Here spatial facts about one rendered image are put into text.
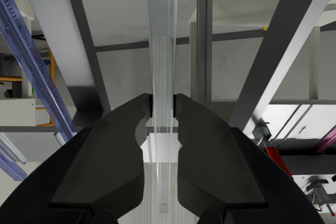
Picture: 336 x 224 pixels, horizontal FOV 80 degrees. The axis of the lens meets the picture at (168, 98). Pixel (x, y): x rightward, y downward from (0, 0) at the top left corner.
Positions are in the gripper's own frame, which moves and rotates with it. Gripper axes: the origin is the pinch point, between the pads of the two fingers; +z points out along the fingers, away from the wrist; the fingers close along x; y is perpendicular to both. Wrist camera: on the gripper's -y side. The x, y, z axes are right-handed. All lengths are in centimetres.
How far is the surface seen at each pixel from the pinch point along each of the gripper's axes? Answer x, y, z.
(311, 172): 31.8, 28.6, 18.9
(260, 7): 38, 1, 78
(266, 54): 15.5, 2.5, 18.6
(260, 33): 143, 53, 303
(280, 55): 15.7, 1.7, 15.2
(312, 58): 77, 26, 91
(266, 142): 18.9, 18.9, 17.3
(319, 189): 35, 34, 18
